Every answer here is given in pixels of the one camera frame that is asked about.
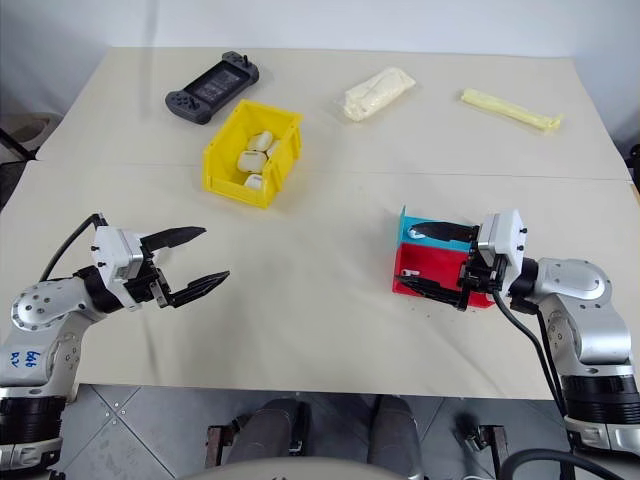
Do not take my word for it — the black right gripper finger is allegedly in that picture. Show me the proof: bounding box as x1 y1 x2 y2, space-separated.
394 273 472 313
412 221 481 246

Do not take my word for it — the blue plastic tray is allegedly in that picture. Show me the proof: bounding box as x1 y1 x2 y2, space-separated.
397 204 482 252

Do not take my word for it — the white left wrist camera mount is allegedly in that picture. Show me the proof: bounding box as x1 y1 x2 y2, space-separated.
91 225 152 295

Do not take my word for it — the long pale yellow package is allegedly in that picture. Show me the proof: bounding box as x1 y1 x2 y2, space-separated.
459 87 567 135

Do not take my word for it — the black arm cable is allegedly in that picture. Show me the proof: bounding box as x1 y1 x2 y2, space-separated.
38 212 109 282
491 287 572 417

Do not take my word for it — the metal stand bracket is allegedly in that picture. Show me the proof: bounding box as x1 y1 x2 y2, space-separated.
463 423 507 480
204 423 239 470

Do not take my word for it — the clear bag of cream items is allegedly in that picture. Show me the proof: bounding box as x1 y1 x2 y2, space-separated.
333 66 418 126

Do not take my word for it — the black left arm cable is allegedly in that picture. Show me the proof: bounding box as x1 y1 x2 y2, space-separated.
38 212 109 282

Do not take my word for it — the red and teal box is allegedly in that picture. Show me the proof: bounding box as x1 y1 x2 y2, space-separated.
391 242 497 310

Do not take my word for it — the yellow plastic bin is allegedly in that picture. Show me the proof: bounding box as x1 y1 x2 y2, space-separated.
201 98 305 211

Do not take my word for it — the dark background object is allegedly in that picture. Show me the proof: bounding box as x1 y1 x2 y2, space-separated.
621 141 640 192

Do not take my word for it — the thick black floor cable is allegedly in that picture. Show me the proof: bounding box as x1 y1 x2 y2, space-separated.
498 448 577 480

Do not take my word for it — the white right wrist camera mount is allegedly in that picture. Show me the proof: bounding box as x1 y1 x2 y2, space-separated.
476 208 529 282

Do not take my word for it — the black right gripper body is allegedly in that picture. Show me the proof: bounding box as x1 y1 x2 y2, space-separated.
457 244 510 314

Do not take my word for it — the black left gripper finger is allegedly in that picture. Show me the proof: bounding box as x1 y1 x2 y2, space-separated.
167 270 232 308
140 225 208 257

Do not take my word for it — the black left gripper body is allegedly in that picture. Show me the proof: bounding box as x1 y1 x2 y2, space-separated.
122 244 174 310

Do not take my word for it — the black handheld game controller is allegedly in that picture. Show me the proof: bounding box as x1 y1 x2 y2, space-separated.
164 50 261 126

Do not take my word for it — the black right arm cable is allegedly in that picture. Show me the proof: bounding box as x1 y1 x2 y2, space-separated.
491 287 572 417

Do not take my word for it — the grey background chair base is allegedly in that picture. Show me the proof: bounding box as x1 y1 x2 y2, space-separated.
0 111 65 164

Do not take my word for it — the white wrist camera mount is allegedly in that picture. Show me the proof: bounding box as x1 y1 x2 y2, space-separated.
476 208 529 282
91 225 152 295

